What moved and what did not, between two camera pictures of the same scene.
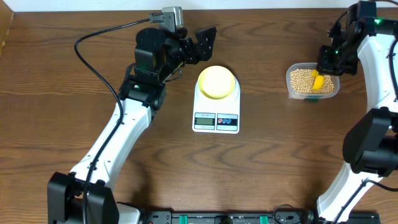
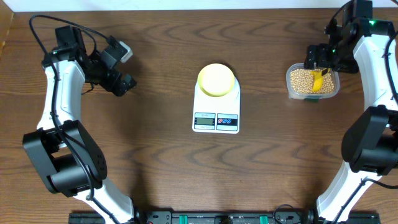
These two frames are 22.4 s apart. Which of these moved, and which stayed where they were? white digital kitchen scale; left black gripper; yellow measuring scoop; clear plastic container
Moved: left black gripper
Stayed: white digital kitchen scale; yellow measuring scoop; clear plastic container
